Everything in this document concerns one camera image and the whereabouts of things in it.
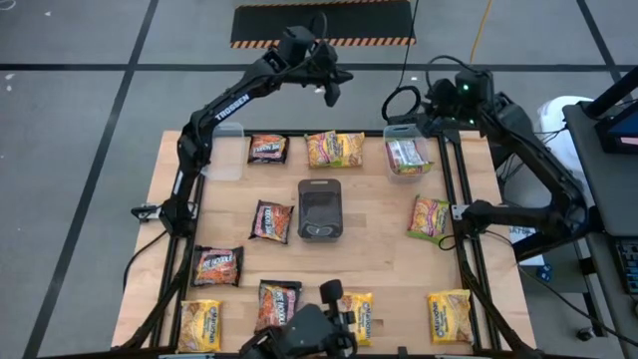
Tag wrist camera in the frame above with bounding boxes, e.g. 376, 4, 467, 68
455, 68, 495, 107
276, 25, 316, 65

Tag dark side cart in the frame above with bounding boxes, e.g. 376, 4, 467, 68
512, 67, 638, 359

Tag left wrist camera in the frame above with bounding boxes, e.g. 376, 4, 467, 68
276, 25, 316, 65

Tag black keyboard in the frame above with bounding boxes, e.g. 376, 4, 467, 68
615, 238, 638, 295

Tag black fire noodle pack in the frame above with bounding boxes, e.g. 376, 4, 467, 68
254, 279, 303, 336
247, 134, 291, 166
190, 244, 245, 288

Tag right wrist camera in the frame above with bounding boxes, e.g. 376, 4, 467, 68
455, 68, 495, 107

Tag lime chili shrimp ramen pack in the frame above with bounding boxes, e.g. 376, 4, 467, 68
393, 159, 435, 177
407, 194, 453, 245
386, 138, 428, 174
304, 130, 341, 170

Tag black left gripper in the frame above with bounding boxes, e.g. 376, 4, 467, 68
301, 42, 354, 108

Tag yellow creamy chicken ramen pack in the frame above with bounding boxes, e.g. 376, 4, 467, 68
176, 298, 223, 354
427, 288, 475, 346
332, 290, 375, 347

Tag clear plastic bin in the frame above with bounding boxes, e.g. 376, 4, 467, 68
199, 122, 246, 182
383, 124, 431, 183

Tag black hanging cable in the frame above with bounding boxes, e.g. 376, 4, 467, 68
381, 0, 423, 124

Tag black orange-striped floor mat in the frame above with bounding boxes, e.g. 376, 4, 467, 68
229, 0, 417, 50

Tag black monitor screen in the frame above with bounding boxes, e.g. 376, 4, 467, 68
595, 112, 638, 155

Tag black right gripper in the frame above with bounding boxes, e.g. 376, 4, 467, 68
423, 78, 460, 139

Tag grey translucent plastic bin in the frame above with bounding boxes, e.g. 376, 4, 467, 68
297, 179, 344, 242

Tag white bag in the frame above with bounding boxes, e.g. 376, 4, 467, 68
536, 95, 595, 169

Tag white label box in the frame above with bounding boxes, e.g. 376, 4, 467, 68
506, 223, 547, 268

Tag yellow chicken flavor ramen pack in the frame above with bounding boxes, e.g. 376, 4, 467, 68
334, 132, 366, 168

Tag black floor cable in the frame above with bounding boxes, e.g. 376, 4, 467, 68
517, 263, 638, 348

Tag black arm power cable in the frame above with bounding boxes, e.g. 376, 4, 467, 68
122, 229, 173, 295

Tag packets inside bin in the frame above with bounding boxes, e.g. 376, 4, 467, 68
249, 199, 295, 245

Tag yellow hanging cable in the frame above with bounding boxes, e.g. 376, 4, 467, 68
468, 0, 495, 65

